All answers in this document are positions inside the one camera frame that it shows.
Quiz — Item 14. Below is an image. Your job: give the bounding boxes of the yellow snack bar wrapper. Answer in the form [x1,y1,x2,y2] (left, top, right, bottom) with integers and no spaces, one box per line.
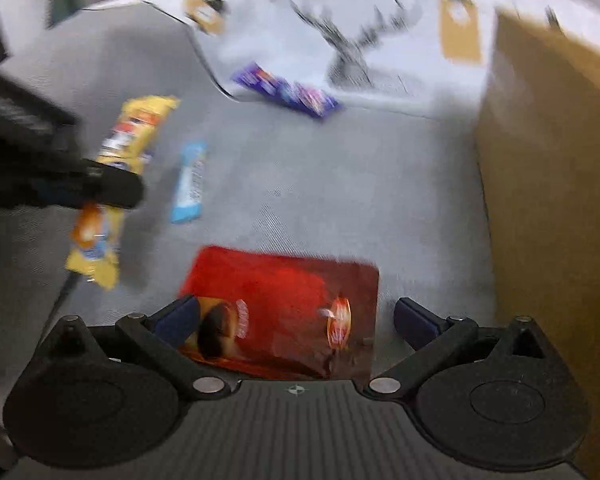
[66,96,180,289]

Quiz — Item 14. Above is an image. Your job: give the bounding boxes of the red chocolate pie packet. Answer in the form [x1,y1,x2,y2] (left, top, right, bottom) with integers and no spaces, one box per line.
[178,246,379,384]

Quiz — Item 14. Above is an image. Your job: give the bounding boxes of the open cardboard box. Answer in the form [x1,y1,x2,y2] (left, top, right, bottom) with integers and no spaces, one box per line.
[475,12,600,479]

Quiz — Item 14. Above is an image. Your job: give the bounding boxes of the light blue snack stick wrapper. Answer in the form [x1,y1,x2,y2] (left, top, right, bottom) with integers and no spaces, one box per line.
[170,142,208,223]

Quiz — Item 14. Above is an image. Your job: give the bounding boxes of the purple candy bar wrapper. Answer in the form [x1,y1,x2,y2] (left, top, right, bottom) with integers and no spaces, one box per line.
[232,63,341,119]

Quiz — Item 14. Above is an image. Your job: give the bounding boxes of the grey deer-print sofa cover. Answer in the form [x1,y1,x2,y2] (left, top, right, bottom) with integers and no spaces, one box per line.
[0,0,600,461]

